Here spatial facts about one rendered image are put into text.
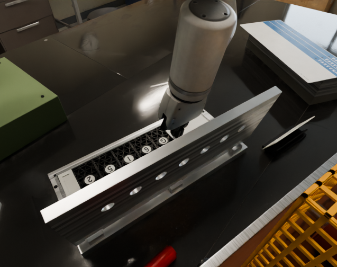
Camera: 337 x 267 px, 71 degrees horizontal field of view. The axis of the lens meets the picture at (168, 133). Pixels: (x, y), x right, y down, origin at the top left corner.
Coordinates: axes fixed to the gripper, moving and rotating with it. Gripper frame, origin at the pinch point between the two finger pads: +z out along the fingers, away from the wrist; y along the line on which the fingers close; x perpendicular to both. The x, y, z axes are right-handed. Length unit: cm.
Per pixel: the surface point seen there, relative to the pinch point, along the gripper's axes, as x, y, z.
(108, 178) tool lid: 10.4, 22.4, -19.0
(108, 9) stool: -155, -52, 64
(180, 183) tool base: 12.3, 8.1, -1.5
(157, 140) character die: -0.7, 5.3, 1.7
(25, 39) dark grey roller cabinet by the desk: -228, 10, 122
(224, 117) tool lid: 10.7, 1.3, -18.9
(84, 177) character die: -0.9, 24.6, 1.9
